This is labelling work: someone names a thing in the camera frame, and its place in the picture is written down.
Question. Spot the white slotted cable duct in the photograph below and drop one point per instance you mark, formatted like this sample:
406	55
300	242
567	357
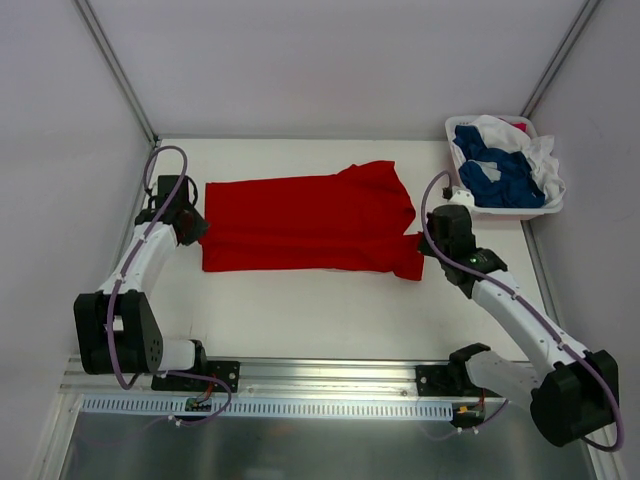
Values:
270	408

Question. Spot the aluminium mounting rail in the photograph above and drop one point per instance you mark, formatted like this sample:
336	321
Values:
328	379

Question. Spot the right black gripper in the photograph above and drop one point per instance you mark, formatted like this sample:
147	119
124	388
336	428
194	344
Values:
431	245

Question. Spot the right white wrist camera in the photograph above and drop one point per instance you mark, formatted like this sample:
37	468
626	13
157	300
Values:
459	196

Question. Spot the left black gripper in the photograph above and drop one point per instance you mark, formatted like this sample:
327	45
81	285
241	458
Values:
191	226

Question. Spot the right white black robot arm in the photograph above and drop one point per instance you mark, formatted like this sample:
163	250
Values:
568	390

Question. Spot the white t shirt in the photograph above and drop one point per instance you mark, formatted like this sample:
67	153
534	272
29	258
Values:
537	151

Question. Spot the red t shirt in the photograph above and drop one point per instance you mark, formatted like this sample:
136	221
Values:
353	220

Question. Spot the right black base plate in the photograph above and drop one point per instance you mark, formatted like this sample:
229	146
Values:
444	380

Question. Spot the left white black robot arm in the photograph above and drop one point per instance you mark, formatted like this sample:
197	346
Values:
116	324

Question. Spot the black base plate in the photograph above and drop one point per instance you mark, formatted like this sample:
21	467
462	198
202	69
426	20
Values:
209	376
444	380

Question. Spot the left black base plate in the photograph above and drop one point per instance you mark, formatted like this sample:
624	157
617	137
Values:
209	376

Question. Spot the blue t shirt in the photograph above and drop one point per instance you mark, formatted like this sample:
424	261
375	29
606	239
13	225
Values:
495	177

